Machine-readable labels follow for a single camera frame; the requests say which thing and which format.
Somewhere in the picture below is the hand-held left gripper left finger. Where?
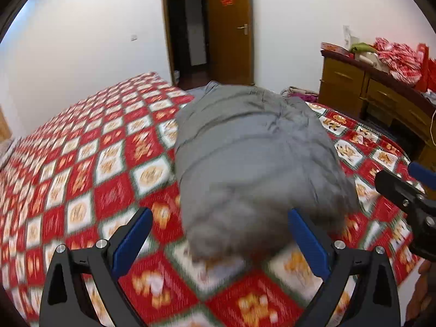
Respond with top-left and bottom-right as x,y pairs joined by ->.
40,207 -> 154,327

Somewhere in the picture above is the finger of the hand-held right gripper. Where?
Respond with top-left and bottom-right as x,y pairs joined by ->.
408,162 -> 436,191
375,169 -> 429,213

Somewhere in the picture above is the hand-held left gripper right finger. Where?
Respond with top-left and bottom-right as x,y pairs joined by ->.
287,208 -> 401,327

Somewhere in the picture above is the grey padded jacket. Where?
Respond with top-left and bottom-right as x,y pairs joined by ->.
174,81 -> 360,265

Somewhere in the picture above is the person's right hand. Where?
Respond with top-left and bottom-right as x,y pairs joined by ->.
405,259 -> 436,326

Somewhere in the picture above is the red checked printed blanket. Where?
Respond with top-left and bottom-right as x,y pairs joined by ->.
0,71 -> 426,327

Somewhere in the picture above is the wooden dresser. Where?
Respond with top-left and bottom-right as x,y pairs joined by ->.
318,49 -> 436,174

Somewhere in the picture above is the red white plaid cloth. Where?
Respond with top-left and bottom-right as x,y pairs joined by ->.
372,37 -> 425,86

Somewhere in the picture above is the white bag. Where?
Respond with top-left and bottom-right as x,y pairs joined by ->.
354,52 -> 383,66

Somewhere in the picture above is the pink striped cloth pile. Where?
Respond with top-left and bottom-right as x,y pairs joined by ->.
281,86 -> 319,103

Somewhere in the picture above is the green cloth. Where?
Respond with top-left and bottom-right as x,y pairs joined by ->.
350,42 -> 379,55

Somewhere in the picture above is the flat red box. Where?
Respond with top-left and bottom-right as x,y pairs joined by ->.
320,41 -> 355,59

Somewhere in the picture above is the white paper sheet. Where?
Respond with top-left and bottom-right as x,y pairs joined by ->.
342,25 -> 359,47

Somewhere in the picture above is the brown wooden door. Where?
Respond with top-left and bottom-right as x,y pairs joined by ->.
208,0 -> 255,86

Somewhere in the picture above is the wooden door frame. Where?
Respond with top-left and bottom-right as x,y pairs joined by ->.
161,0 -> 219,86

